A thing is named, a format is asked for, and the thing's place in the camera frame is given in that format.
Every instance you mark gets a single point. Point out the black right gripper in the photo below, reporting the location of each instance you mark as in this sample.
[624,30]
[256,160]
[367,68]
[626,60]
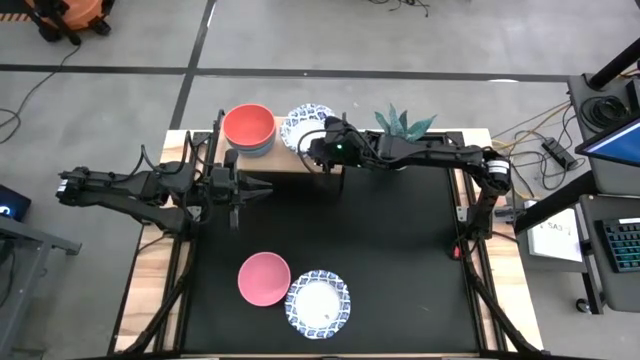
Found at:
[327,156]

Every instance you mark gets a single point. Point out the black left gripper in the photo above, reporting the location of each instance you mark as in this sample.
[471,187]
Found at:
[235,197]

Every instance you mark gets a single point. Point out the blue patterned paper bowl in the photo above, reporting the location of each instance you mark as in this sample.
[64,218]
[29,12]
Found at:
[317,305]
[302,125]

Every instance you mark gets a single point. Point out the red bowl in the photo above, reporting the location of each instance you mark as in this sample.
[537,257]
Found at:
[249,125]

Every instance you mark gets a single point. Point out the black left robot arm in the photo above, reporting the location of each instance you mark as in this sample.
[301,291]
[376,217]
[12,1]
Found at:
[125,187]

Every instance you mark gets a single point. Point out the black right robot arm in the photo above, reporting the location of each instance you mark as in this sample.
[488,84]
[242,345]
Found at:
[430,152]

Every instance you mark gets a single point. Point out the potted plant white pot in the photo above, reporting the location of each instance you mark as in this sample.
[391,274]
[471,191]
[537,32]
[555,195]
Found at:
[400,125]

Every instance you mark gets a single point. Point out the pink bowl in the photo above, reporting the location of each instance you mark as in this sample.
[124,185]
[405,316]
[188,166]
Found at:
[264,279]

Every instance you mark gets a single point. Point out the black table mat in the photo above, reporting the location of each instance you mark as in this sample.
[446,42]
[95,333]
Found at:
[410,320]

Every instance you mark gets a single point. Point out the grey metal stand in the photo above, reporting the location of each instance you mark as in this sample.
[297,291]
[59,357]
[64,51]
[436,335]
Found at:
[40,237]

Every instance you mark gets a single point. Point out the black power strip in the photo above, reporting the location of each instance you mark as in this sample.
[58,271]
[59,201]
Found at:
[559,152]

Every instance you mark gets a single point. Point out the black diagonal support bar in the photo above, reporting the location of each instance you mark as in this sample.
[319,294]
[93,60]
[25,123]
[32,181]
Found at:
[560,202]

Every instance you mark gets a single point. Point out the black device blue light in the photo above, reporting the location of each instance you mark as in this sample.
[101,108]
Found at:
[15,202]

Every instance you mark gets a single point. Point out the white paper sign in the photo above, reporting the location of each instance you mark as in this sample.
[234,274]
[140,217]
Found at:
[555,242]

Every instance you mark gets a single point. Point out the orange black machine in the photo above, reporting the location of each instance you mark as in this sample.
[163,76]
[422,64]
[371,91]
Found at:
[82,12]

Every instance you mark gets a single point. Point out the grey desk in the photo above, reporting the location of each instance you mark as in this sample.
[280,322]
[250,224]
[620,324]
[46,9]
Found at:
[577,100]

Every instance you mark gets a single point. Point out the computer monitor blue screen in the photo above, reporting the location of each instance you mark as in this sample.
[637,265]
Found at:
[617,142]

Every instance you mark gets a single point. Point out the black caster wheel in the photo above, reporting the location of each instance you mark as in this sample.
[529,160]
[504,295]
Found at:
[581,305]

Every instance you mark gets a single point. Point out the black pole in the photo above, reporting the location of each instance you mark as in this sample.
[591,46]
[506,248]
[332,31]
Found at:
[615,65]

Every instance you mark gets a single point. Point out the black keyboard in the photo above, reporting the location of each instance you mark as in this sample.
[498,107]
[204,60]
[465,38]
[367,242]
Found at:
[622,245]

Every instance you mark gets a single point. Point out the grey keyboard cart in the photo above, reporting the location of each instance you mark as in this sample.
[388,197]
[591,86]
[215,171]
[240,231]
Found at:
[607,290]

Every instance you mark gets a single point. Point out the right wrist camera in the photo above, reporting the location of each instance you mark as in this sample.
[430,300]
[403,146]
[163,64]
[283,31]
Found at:
[334,127]

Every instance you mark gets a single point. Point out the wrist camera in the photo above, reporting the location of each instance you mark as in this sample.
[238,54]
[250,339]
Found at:
[223,181]
[334,127]

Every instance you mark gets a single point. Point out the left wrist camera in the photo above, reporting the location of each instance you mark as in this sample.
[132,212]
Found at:
[223,181]

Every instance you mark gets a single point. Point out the wooden shelf black frame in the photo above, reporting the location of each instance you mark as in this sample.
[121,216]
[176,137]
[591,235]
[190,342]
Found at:
[280,161]

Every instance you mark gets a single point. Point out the black metal table frame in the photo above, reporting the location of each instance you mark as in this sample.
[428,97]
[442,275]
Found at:
[455,137]

